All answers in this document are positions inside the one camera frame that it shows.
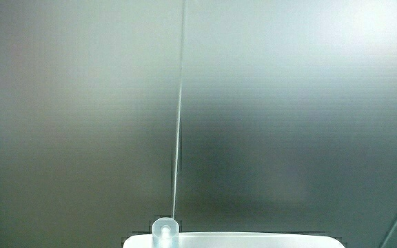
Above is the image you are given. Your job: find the white plastic tray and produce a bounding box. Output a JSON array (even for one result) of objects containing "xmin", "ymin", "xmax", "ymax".
[{"xmin": 121, "ymin": 231, "xmax": 347, "ymax": 248}]

